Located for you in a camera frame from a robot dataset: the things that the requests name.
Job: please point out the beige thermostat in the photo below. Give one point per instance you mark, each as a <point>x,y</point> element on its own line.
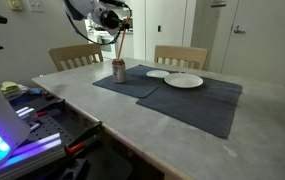
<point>14,4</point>

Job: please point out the white room door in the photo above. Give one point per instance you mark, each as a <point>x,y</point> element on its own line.
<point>265,50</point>

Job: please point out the blue cloth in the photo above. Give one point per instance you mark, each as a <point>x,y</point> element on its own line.
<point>36,91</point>

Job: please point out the silver aluminium extrusion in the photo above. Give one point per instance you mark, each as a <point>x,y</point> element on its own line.
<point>38,150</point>

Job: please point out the orange black bar clamp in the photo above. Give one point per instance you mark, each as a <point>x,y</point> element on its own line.
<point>85,133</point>

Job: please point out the large white plate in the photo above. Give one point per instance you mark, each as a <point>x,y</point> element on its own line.
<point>183,80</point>

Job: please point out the small white plate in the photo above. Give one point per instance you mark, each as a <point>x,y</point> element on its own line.
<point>157,74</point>

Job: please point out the white light switch plate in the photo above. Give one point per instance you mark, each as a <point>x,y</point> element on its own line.
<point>35,5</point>

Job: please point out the white kitchen stove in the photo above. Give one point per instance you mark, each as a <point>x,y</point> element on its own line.
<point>107,50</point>

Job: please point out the yellow green cloth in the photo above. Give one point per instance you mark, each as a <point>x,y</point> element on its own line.
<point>9,86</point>

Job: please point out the red drinking straw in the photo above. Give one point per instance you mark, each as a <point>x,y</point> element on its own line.
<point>122,40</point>

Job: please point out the black perforated breadboard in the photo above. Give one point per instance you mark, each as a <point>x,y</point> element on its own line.
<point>50,128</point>

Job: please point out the soda can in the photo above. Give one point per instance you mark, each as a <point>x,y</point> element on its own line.
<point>118,73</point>

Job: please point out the large dark grey placemat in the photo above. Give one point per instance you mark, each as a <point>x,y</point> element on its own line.
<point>195,106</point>

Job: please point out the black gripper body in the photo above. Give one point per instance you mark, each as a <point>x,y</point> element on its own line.
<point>110,19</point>

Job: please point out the small dark grey placemat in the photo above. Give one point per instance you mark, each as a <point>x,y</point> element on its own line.
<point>135,85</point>

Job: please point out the light wooden chair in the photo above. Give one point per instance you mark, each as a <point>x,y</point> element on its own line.
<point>182,52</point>
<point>72,51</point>

